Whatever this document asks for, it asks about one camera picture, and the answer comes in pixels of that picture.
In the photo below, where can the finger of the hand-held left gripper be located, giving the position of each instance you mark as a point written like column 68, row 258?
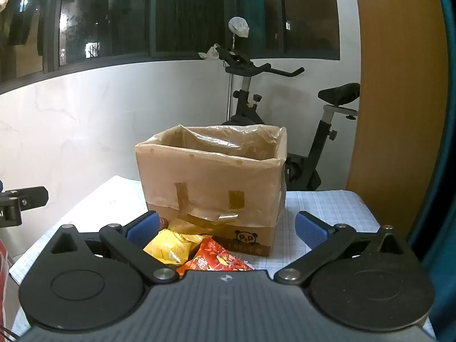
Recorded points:
column 28, row 196

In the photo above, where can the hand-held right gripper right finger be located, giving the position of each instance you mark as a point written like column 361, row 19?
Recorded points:
column 311, row 229

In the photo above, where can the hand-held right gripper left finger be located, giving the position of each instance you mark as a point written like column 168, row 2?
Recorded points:
column 144, row 226

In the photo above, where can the yellow chips bag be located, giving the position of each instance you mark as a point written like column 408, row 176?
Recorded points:
column 171, row 245

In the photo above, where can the brown cardboard box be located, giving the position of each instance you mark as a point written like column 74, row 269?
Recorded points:
column 199, row 185

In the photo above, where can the red snack packet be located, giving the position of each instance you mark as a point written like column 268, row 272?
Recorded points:
column 213, row 258

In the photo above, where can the light checked blanket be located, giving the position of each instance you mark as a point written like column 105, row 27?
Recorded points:
column 320, row 203

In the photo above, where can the black exercise bike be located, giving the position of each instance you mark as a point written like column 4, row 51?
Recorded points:
column 320, row 139

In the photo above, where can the wooden panel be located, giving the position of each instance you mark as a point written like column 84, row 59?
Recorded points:
column 399, row 96

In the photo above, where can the crumpled clear plastic bag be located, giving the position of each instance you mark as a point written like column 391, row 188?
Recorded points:
column 212, row 52

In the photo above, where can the white hanging plastic bag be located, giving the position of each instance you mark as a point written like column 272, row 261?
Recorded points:
column 238, row 26

